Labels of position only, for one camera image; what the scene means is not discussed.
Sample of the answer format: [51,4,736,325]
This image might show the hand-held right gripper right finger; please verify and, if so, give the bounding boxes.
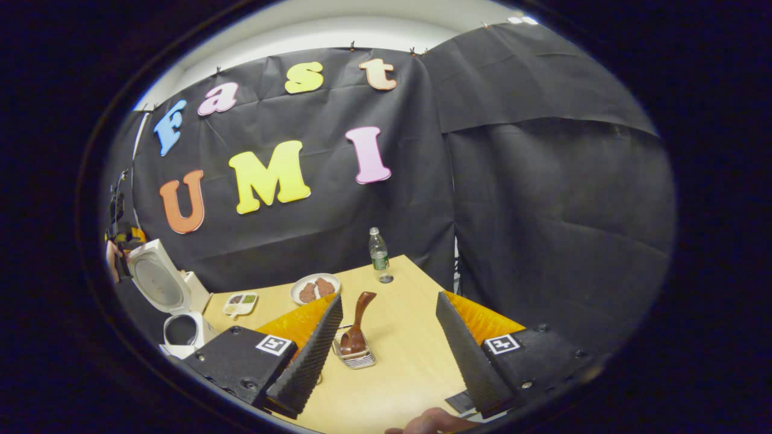
[437,291,610,419]

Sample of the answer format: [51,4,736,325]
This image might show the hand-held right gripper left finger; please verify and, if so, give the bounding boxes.
[181,294,343,417]

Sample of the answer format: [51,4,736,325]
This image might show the white rice cooker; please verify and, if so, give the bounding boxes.
[128,239,218,359]

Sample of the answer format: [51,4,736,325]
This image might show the brown wooden spoon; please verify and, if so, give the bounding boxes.
[339,291,378,355]

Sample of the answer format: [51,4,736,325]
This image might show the black flat object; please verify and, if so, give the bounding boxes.
[445,391,477,414]

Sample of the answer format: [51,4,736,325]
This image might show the white round plate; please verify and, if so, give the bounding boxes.
[289,273,341,306]

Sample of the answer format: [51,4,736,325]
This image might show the white divided condiment dish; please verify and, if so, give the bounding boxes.
[222,292,259,319]

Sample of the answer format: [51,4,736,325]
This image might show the black backdrop cloth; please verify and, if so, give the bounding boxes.
[100,23,676,356]

